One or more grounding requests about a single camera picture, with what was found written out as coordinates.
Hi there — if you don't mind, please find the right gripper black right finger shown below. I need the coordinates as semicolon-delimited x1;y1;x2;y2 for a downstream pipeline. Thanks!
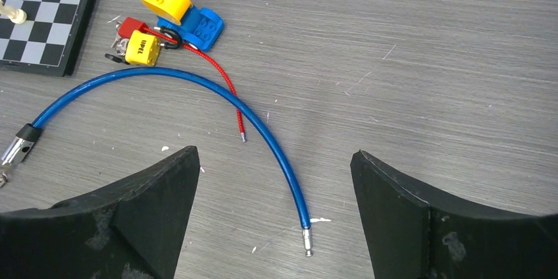
350;151;557;278

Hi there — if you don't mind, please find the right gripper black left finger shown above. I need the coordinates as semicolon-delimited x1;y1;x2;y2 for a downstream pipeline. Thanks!
1;145;200;278

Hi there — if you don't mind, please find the blue cable lock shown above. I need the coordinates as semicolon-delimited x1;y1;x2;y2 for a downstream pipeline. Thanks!
0;66;315;258

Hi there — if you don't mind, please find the yellow black padlock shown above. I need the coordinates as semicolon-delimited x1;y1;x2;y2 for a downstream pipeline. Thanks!
105;30;174;66

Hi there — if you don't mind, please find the silver key with ring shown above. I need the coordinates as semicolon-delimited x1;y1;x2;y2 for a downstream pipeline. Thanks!
111;21;129;55

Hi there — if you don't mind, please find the red cable padlock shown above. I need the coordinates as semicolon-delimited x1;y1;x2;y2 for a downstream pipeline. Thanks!
116;16;247;143

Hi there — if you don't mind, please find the blue yellow toy car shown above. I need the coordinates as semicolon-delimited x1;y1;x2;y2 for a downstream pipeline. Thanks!
140;0;225;52

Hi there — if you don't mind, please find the white chess pawn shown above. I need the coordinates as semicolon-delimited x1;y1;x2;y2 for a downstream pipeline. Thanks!
0;1;27;24

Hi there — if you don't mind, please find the black white chessboard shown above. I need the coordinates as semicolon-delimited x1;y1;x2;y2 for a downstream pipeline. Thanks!
1;0;96;76

